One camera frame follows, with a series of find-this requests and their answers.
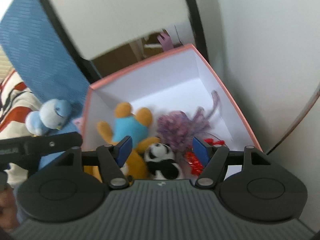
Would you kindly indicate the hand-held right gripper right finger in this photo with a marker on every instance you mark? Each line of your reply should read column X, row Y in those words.
column 200, row 150

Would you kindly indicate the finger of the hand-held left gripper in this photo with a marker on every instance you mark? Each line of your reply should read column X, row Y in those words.
column 37, row 146

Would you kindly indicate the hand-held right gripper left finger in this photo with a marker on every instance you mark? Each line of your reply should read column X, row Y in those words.
column 125, row 150

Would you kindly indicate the red sequin toy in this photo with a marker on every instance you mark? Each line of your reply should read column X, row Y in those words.
column 193, row 162

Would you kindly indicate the brown bear plush blue shirt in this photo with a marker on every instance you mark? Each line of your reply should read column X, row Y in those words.
column 130, row 127

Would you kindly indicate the light blue penguin plush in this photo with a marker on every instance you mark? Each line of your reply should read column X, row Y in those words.
column 50, row 117

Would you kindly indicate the black and white panda plush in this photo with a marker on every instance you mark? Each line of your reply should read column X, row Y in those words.
column 160, row 165

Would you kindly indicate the pink cardboard box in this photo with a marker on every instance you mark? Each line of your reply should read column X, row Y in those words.
column 175, row 80

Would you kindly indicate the person's left hand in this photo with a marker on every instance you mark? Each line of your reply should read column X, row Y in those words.
column 6, row 210

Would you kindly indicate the striped red black white blanket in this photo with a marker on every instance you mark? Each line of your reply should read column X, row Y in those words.
column 15, row 110

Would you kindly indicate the blue textured cushion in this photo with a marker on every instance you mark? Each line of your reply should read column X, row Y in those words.
column 37, row 55

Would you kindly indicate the purple plastic item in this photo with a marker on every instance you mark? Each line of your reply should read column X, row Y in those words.
column 165, row 42

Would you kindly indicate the white wardrobe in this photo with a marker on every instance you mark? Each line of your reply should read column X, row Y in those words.
column 262, row 42

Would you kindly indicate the white storage bin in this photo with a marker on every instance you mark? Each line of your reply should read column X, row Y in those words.
column 112, row 10

